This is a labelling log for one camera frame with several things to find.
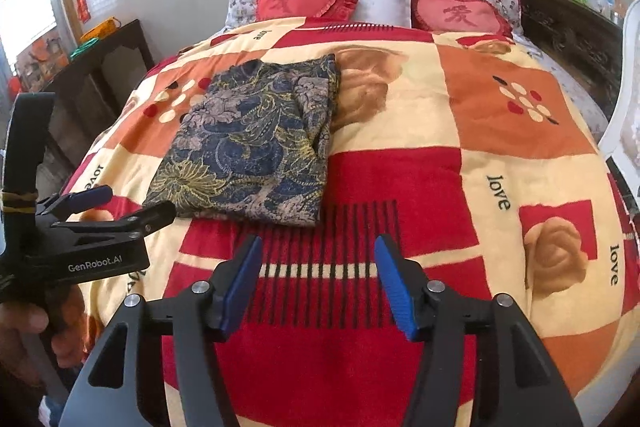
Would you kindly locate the red wall sign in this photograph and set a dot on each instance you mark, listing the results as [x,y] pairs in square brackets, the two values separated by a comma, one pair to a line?
[83,8]

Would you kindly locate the green bundle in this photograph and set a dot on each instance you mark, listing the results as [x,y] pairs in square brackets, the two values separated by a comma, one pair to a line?
[85,48]

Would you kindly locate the plain dark wooden cabinet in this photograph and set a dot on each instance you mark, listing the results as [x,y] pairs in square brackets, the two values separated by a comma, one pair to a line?
[100,82]

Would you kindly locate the dark floral patterned garment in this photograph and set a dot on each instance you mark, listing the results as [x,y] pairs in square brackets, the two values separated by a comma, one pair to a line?
[240,142]

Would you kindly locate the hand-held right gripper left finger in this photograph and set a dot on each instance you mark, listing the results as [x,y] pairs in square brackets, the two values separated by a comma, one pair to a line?
[240,287]

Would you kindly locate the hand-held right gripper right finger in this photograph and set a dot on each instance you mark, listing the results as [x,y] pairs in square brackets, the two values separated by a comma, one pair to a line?
[397,287]

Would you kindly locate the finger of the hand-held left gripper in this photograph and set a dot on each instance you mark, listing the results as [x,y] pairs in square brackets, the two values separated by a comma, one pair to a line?
[140,219]
[90,199]

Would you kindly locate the yellow bag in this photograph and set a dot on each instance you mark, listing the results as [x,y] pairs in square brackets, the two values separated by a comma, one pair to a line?
[100,31]

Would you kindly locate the white square pillow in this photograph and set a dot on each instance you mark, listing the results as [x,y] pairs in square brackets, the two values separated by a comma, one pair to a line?
[380,2]

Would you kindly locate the person's left hand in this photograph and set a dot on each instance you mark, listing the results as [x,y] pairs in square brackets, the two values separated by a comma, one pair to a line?
[70,327]

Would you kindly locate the carved dark wooden cabinet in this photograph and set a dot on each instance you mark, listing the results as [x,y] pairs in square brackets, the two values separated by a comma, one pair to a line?
[565,32]

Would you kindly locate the white ornate chair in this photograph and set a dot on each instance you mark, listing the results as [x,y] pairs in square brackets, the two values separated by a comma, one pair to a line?
[622,107]

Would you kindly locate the red orange printed blanket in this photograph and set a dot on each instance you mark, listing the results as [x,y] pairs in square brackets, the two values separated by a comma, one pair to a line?
[500,107]

